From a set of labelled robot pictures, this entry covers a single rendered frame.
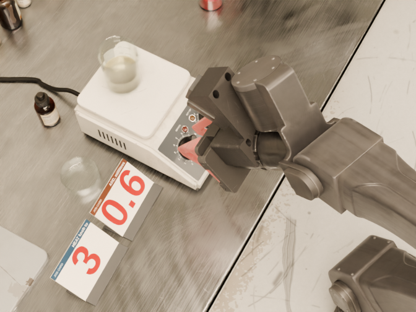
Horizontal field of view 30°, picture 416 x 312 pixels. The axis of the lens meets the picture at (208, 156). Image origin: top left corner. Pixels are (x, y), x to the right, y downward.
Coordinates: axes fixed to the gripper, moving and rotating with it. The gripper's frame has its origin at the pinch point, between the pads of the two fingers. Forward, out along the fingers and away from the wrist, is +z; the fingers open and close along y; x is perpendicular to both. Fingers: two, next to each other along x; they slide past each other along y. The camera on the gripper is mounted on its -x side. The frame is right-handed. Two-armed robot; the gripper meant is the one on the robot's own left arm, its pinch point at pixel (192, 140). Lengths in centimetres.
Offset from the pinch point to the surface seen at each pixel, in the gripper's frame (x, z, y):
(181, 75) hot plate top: -1.7, 9.1, -10.0
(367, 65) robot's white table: 18.1, -0.9, -30.0
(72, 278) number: 4.1, 11.9, 20.4
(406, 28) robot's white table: 19.6, -2.7, -39.2
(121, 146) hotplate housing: 0.4, 14.9, 1.4
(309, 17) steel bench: 10.6, 8.1, -33.8
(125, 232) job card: 6.9, 11.8, 11.0
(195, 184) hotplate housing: 8.5, 6.5, 0.9
